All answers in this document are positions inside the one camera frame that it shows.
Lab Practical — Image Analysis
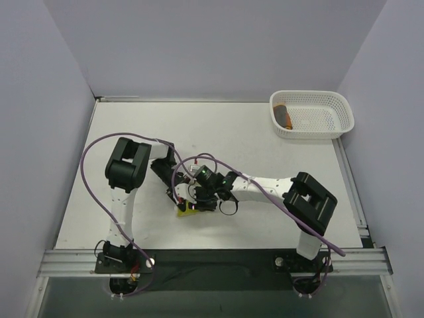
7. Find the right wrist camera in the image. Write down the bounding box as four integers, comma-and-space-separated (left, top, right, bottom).
174, 165, 215, 202

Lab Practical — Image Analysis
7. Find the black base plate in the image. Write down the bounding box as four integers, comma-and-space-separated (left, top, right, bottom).
94, 248, 333, 295

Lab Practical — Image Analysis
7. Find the orange grey towel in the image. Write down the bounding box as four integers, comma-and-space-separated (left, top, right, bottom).
272, 104, 293, 130

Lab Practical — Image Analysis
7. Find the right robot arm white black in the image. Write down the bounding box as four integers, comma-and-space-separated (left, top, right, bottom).
194, 166, 338, 272

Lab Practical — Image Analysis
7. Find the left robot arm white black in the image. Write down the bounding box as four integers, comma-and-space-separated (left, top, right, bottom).
103, 137, 176, 273

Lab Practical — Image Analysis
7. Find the yellow green towel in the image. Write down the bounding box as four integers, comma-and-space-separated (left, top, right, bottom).
175, 201, 199, 218

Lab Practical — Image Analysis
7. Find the aluminium frame rail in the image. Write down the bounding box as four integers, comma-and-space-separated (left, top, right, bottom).
37, 248, 393, 278

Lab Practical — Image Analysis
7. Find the white plastic perforated basket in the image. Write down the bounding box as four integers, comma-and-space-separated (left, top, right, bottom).
269, 90, 354, 140

